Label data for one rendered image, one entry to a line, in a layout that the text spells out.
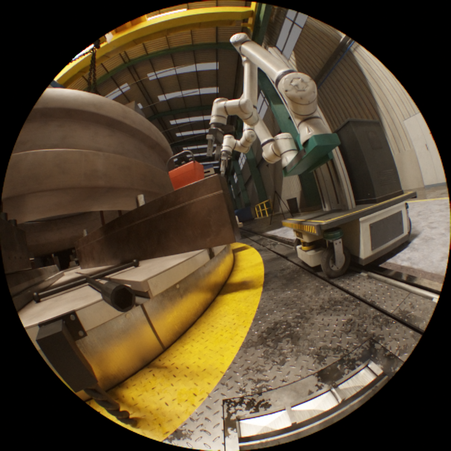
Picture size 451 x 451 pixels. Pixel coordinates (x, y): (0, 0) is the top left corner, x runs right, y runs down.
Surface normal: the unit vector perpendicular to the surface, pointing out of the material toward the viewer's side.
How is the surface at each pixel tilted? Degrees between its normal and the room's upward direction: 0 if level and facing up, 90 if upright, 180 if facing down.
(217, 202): 90
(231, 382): 0
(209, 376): 0
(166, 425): 0
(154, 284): 90
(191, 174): 97
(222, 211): 90
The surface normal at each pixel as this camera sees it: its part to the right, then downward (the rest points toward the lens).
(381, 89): -0.97, 0.25
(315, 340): -0.25, -0.97
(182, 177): -0.24, 0.22
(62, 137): 0.83, -0.20
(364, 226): -0.11, 0.06
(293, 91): -0.51, 0.32
